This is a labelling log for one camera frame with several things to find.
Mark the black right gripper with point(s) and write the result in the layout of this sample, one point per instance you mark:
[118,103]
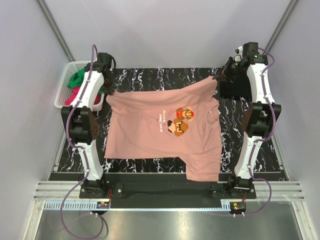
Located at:
[224,74]

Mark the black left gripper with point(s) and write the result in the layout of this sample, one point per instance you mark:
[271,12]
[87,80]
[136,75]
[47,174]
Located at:
[110,90]

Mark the pink printed t-shirt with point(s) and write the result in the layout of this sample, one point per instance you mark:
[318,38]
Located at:
[179,123]

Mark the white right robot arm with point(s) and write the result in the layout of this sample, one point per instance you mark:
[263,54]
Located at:
[259,121]

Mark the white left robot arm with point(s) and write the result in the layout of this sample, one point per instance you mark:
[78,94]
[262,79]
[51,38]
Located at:
[82,128]

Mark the black folded t-shirt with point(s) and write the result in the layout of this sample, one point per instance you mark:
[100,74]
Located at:
[239,88]

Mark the red crumpled t-shirt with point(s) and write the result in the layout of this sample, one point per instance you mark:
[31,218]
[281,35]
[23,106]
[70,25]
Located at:
[74,94]

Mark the green crumpled t-shirt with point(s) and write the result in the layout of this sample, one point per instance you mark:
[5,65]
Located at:
[76,79]

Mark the white plastic basket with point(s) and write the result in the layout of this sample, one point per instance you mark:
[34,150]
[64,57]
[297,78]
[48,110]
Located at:
[62,85]

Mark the left small electronics module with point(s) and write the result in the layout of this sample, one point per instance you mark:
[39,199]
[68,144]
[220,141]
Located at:
[103,204]

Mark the small electronics module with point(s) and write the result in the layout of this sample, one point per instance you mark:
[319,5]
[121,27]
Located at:
[238,208]
[103,204]

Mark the right small electronics module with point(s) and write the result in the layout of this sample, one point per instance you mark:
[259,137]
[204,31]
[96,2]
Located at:
[238,208]

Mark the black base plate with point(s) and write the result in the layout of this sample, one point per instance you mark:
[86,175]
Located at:
[166,195]

